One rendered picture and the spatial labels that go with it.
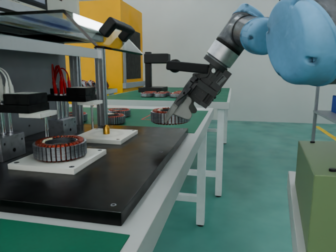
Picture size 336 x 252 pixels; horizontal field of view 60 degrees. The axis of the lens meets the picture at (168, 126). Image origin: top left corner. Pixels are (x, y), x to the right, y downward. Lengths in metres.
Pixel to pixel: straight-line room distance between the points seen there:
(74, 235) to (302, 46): 0.38
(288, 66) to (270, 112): 5.55
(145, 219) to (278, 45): 0.32
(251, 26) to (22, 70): 0.67
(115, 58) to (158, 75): 1.87
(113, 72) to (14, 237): 4.00
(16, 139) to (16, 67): 0.28
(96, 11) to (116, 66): 0.81
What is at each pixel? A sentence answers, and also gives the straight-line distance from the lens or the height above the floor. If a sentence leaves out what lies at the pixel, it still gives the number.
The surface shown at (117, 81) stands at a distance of 4.36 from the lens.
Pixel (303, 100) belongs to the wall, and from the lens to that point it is 6.05.
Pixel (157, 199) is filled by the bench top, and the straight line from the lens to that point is 0.52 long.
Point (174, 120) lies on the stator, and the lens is 0.78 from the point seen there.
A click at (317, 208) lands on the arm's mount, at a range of 0.39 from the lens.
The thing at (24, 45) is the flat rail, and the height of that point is 1.03.
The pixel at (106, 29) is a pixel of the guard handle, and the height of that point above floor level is 1.04.
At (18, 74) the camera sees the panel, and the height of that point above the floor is 0.96.
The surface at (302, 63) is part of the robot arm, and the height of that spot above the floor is 0.98.
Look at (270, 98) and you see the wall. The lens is 5.95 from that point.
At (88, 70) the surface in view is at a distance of 4.55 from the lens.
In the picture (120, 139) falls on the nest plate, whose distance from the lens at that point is 0.82.
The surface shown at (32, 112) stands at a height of 0.88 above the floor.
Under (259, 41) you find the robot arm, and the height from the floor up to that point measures 1.03.
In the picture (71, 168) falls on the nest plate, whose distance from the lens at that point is 0.60.
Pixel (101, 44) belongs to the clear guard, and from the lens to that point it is 0.51.
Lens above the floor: 0.97
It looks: 11 degrees down
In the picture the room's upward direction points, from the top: straight up
